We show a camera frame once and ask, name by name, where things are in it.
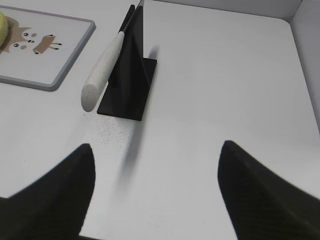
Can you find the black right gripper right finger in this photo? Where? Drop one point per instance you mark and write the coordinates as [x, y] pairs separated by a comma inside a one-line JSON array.
[[261, 205]]

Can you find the white-handled kitchen knife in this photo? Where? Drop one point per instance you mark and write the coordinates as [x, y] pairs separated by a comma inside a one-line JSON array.
[[101, 71]]

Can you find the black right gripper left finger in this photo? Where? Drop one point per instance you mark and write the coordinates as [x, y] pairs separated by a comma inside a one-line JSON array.
[[55, 206]]

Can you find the white deer cutting board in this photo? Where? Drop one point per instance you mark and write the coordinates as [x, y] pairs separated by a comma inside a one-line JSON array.
[[41, 47]]

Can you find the yellow plastic banana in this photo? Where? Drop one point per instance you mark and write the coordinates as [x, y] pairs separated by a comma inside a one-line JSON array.
[[4, 28]]

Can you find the black knife stand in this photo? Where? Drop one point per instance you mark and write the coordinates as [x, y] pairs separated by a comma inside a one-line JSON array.
[[131, 78]]

